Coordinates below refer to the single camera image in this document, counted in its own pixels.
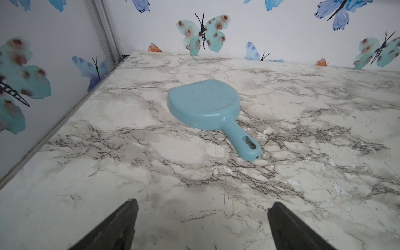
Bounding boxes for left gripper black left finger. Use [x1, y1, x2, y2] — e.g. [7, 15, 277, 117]
[69, 199, 139, 250]

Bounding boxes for light blue dustpan scoop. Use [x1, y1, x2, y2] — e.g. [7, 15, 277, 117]
[167, 80, 262, 161]

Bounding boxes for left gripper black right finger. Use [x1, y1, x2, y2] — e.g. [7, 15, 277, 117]
[268, 202, 335, 250]

